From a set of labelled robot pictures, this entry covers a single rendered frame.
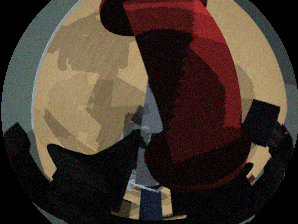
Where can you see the dark blue rectangular frame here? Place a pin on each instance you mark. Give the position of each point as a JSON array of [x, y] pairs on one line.
[[150, 206]]

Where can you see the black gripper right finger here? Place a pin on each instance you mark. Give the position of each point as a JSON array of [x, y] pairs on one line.
[[184, 201]]

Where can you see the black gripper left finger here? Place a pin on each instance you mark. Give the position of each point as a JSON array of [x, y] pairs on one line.
[[108, 170]]

